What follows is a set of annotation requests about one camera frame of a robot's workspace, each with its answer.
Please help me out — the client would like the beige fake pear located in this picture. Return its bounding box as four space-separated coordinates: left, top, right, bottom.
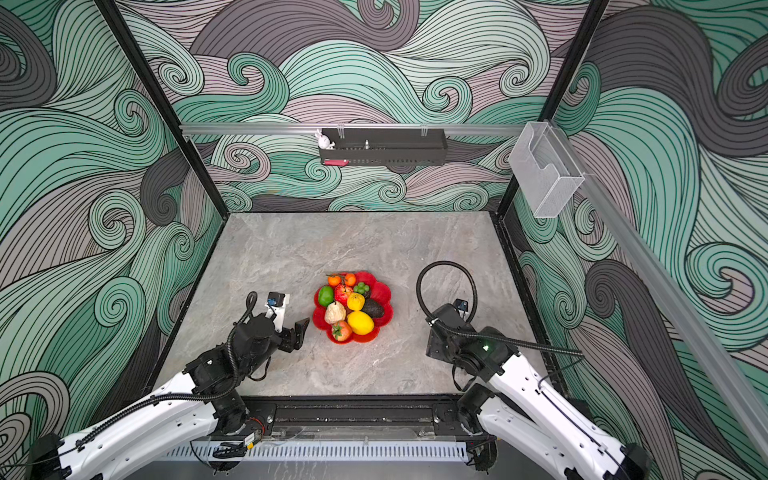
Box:
324 301 347 325

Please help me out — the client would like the green fake lime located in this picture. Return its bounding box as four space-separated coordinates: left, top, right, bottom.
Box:
317 285 335 308

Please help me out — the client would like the red fake strawberry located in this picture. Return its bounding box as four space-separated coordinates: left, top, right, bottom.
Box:
330 321 353 343

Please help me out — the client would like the red fake apple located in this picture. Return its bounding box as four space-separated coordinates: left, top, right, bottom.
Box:
334 284 354 306

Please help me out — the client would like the yellow fake lemon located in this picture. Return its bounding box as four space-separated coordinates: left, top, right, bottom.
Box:
347 311 375 336

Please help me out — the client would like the small yellow fake pear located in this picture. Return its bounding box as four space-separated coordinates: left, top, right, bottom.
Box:
346 292 366 311

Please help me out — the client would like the dark fake avocado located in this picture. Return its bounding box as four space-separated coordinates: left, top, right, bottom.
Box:
361 298 386 319

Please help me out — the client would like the red flower-shaped fruit bowl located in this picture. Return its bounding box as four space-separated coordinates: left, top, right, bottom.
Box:
311 271 393 345

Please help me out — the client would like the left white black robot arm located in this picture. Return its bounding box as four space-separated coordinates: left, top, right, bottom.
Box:
24 314 310 479

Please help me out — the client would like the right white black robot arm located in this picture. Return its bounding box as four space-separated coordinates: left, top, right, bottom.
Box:
426 304 651 479

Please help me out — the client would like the small white rabbit figurine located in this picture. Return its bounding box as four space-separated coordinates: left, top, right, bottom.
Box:
314 129 335 150

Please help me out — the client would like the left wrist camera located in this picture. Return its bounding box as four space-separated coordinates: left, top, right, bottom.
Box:
266 291 290 333

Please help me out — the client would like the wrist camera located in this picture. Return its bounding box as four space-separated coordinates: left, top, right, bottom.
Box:
453 299 469 317
266 291 290 333

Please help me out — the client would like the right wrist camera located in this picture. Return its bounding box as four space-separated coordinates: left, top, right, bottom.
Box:
453 299 469 317

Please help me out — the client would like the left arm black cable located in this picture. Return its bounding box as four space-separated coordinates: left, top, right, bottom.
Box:
74 291 259 448

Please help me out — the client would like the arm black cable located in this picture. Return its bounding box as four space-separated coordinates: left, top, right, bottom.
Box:
415 260 584 358
74 291 259 448

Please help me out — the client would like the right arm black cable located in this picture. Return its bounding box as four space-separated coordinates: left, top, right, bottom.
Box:
415 260 584 358

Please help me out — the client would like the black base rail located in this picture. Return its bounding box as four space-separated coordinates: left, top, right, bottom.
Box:
243 394 466 437

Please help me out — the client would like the white perforated cable duct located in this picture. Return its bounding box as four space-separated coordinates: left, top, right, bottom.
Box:
158 440 469 463

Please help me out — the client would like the black wall shelf tray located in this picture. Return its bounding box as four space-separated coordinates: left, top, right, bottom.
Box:
318 127 448 167

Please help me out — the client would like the clear acrylic wall holder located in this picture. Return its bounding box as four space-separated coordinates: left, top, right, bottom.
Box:
508 122 584 219

